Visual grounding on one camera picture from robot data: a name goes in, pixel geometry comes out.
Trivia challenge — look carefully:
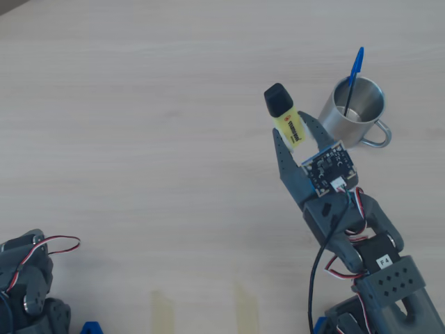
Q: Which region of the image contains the gray robot arm with camera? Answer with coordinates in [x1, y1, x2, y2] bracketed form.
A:
[325, 193, 445, 334]

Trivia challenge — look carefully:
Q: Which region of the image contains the gray gripper with camera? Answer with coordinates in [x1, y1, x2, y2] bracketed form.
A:
[272, 110, 353, 241]

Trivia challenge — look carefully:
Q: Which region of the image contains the gray gripper without camera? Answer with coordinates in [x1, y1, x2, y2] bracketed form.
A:
[13, 229, 54, 283]

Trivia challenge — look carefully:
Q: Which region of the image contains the blue capped ballpoint pen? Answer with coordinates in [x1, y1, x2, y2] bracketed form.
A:
[343, 47, 365, 116]

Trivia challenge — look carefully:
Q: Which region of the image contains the silver steel mug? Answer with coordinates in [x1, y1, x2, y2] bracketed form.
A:
[318, 76, 393, 149]

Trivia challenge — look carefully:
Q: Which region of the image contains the red white black servo wire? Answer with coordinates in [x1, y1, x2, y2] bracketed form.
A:
[5, 235, 81, 296]
[325, 186, 370, 280]

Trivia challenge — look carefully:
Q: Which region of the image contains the yellowish masking tape strip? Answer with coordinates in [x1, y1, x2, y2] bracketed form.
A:
[233, 280, 260, 334]
[151, 290, 175, 334]

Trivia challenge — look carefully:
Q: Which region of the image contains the blue robot arm base plate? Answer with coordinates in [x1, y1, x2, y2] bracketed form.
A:
[80, 321, 105, 334]
[314, 315, 330, 334]

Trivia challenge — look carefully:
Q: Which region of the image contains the gray robot arm without camera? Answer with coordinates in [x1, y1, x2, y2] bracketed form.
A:
[0, 228, 72, 334]

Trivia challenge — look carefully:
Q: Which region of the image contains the black wrist camera circuit board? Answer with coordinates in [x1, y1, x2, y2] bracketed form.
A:
[300, 141, 359, 198]

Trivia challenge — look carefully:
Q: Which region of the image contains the yellow Stabilo Boss highlighter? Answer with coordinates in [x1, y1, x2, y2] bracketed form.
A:
[263, 82, 307, 151]

